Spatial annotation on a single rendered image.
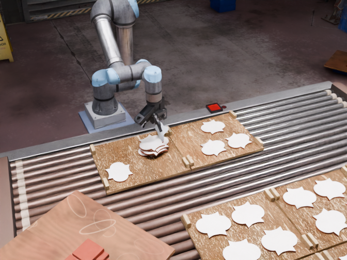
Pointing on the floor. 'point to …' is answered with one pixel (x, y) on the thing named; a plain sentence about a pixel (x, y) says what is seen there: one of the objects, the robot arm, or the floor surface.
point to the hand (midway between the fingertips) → (151, 135)
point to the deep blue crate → (343, 19)
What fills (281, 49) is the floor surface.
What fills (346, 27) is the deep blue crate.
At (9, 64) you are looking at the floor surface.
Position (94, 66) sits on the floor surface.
